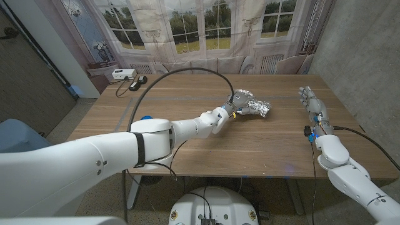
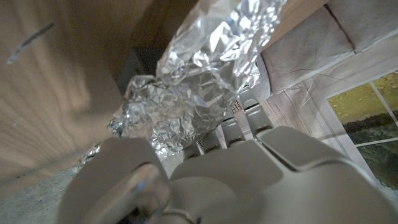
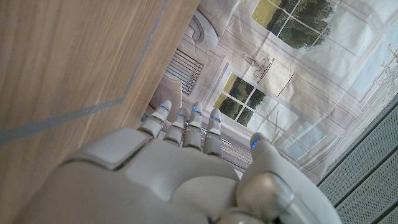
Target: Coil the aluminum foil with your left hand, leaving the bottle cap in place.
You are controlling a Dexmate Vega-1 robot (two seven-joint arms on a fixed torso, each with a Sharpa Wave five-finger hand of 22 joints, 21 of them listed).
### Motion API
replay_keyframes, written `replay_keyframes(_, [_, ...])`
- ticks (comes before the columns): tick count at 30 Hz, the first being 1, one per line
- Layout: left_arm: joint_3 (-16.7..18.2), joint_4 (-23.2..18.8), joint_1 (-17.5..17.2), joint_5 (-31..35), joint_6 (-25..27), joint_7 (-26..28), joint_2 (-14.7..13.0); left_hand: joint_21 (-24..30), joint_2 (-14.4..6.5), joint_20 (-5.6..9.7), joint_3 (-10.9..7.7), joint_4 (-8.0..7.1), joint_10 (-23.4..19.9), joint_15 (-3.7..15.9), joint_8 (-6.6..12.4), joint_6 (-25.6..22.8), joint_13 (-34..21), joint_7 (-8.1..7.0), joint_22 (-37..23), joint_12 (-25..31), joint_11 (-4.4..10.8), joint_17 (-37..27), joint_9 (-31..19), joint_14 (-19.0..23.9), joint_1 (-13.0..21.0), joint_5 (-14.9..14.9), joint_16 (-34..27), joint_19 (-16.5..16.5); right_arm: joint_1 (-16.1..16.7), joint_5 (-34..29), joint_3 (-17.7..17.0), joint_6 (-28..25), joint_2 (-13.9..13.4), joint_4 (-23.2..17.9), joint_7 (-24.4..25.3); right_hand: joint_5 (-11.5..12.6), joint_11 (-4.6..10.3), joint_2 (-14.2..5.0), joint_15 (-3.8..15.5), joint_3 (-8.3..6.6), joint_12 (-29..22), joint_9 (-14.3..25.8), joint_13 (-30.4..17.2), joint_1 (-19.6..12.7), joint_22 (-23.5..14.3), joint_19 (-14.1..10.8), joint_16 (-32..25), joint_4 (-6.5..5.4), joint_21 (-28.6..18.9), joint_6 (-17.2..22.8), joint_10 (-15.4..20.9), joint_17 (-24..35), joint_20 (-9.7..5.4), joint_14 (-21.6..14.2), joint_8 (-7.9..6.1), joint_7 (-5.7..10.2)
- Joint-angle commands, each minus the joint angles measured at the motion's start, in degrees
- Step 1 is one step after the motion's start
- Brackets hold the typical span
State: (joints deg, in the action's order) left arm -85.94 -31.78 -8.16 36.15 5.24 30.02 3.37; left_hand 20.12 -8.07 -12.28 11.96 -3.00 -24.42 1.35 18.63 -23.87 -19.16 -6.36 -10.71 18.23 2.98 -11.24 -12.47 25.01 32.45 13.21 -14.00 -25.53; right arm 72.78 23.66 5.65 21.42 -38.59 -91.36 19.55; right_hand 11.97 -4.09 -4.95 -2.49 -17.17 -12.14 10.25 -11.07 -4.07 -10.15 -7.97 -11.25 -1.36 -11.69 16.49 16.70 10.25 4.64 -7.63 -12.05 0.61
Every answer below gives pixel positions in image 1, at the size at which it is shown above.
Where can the black power adapter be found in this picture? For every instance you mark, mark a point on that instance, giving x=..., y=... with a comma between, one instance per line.
x=134, y=86
x=142, y=79

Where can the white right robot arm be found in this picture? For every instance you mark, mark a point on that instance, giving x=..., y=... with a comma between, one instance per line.
x=350, y=181

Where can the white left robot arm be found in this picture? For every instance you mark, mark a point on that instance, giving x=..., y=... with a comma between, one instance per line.
x=93, y=159

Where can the blue bottle cap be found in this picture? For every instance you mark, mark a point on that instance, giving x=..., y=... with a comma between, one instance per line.
x=146, y=117

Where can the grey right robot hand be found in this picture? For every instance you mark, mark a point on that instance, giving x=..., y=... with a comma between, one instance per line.
x=317, y=107

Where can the white table leg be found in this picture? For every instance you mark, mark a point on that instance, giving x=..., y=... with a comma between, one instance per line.
x=135, y=193
x=295, y=197

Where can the printed window backdrop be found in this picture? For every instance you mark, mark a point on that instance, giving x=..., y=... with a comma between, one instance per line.
x=200, y=31

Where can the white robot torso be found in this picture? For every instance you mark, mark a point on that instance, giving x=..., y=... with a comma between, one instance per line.
x=212, y=206

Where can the white power strip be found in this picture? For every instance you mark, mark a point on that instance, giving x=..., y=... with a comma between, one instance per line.
x=123, y=73

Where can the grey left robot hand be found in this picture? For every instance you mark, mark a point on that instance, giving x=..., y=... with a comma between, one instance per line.
x=240, y=103

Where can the blue chair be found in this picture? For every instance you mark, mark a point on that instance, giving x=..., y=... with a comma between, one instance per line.
x=18, y=134

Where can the aluminum foil sheet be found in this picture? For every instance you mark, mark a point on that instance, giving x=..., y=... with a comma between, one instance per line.
x=262, y=107

